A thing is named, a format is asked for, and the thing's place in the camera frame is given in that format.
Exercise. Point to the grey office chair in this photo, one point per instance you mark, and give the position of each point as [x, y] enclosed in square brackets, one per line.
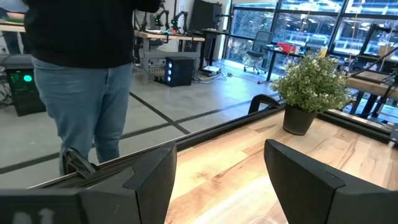
[259, 43]

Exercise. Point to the person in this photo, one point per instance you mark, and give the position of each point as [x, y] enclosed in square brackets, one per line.
[14, 42]
[81, 37]

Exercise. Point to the wooden workbench black frame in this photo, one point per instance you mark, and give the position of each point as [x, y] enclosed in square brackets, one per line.
[370, 87]

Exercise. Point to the wooden desk grey frame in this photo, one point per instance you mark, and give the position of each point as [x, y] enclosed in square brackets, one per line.
[168, 36]

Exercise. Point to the black curved rail bracket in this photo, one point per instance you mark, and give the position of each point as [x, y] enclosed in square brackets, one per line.
[258, 99]
[74, 161]

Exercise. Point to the black box with green light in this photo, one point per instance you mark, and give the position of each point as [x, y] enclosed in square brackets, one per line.
[25, 96]

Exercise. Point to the black plant pot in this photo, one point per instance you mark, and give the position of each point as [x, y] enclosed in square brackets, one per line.
[297, 123]

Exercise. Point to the red item on desk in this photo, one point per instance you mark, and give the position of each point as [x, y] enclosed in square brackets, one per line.
[286, 48]

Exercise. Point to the black lit computer tower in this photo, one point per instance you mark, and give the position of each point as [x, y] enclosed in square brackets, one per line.
[183, 71]

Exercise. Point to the green artificial plant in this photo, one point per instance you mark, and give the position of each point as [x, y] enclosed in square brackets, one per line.
[311, 84]

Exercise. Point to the black background robot arm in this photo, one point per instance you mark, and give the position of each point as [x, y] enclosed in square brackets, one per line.
[161, 18]
[180, 18]

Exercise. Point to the yellow bottle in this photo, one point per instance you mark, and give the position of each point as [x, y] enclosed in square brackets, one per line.
[323, 52]

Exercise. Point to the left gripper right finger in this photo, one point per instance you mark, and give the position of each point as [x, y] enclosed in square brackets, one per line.
[304, 186]

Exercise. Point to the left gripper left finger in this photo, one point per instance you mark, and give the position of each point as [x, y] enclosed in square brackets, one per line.
[149, 186]

